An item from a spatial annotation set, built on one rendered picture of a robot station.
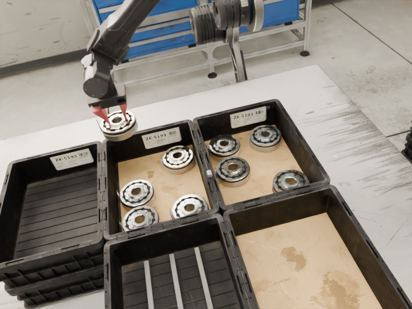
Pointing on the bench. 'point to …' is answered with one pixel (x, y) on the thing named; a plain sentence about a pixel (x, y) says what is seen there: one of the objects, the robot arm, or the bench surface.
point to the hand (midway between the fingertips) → (116, 118)
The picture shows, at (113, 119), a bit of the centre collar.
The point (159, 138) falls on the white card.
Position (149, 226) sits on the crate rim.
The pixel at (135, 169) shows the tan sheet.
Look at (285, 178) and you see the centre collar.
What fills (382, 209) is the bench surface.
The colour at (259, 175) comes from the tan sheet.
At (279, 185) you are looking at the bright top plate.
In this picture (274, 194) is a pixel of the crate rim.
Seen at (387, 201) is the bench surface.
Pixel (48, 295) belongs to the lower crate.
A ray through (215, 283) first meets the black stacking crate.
